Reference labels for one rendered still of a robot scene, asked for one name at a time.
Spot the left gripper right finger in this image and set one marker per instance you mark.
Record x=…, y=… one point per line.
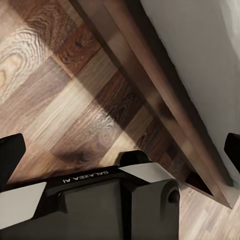
x=232, y=149

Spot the bed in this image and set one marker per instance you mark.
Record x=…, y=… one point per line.
x=182, y=59

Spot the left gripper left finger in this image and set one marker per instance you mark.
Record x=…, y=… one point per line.
x=12, y=149

